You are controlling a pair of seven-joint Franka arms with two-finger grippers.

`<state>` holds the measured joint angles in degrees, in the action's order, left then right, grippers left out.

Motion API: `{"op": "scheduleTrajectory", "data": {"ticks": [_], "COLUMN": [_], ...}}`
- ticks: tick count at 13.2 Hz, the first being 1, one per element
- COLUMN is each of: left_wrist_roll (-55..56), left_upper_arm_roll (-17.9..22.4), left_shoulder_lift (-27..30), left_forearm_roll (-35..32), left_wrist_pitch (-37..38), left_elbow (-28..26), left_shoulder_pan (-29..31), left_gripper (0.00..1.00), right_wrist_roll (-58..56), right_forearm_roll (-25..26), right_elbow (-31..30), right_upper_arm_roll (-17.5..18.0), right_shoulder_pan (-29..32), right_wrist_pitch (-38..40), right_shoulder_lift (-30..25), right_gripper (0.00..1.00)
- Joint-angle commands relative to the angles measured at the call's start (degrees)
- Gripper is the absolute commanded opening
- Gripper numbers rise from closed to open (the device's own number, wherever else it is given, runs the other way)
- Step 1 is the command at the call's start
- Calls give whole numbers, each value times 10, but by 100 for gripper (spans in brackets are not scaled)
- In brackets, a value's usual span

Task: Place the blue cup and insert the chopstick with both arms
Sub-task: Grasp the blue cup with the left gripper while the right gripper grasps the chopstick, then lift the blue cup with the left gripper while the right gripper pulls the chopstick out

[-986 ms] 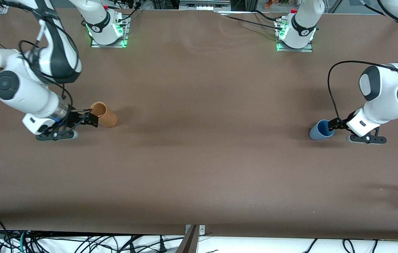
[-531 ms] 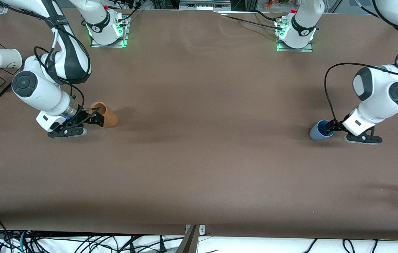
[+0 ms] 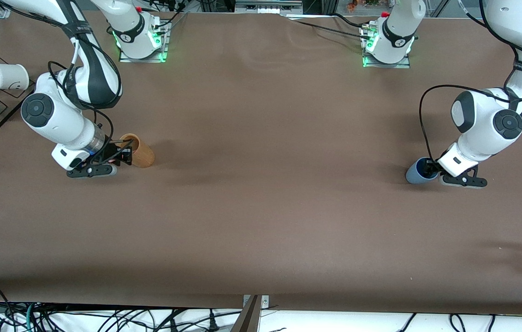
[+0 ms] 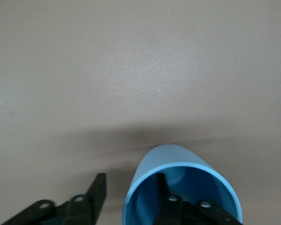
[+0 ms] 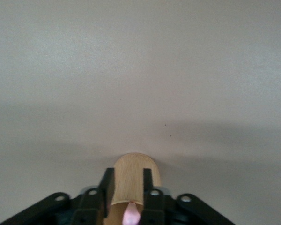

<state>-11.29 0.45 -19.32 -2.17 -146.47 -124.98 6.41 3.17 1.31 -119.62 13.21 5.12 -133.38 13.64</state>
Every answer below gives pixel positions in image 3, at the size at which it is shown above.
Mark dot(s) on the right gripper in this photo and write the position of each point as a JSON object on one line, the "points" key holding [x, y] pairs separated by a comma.
{"points": [[112, 151]]}

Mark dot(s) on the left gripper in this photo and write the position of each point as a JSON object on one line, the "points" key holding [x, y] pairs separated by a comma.
{"points": [[432, 166]]}

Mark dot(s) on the blue cup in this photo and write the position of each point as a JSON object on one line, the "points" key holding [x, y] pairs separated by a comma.
{"points": [[414, 175]]}

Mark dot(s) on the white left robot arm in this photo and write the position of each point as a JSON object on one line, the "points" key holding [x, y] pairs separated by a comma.
{"points": [[487, 124]]}

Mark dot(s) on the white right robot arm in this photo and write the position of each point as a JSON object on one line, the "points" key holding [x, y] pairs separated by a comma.
{"points": [[58, 120]]}

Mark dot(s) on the brown wooden cup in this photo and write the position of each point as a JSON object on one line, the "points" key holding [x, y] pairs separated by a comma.
{"points": [[143, 157]]}

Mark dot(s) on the white cup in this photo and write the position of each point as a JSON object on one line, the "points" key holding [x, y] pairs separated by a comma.
{"points": [[7, 76]]}

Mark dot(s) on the grey electronics box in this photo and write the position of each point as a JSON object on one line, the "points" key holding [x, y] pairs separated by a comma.
{"points": [[270, 6]]}

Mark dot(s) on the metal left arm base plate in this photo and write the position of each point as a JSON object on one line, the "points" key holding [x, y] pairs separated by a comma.
{"points": [[406, 64]]}

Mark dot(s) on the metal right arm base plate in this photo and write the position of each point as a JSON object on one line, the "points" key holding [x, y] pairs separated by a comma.
{"points": [[165, 44]]}

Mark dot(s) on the aluminium profile bracket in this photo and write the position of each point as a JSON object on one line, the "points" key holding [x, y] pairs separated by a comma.
{"points": [[2, 13]]}

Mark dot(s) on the small metal bracket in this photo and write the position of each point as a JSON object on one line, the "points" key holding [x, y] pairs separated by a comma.
{"points": [[265, 302]]}

